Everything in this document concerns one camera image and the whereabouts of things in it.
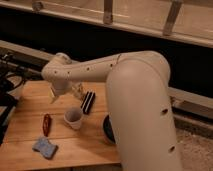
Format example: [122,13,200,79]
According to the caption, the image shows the small patterned bottle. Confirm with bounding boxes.
[72,83,85,100]

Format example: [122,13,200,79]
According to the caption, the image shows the black round plate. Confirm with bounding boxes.
[103,116,115,143]

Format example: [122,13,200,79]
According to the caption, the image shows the metal frame rail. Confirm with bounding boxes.
[0,40,213,119]

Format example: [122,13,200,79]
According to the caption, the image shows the black striped brush block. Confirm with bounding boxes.
[81,91,96,115]

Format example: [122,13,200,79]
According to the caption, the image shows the white ceramic cup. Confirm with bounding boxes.
[64,107,83,130]

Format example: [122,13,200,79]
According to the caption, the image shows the blue sponge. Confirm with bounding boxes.
[32,137,58,159]

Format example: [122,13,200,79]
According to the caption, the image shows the black cables and equipment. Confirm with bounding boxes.
[0,52,28,146]

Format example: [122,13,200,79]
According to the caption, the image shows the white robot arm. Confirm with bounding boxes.
[42,51,183,171]

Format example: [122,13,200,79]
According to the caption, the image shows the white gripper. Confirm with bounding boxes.
[50,81,72,104]

